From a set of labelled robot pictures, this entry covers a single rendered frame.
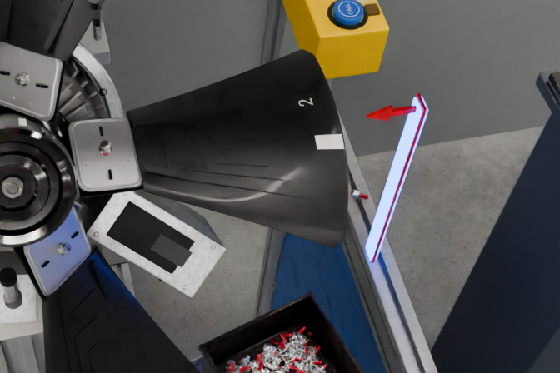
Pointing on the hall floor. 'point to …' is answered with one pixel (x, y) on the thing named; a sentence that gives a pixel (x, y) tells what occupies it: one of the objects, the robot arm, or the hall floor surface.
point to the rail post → (267, 271)
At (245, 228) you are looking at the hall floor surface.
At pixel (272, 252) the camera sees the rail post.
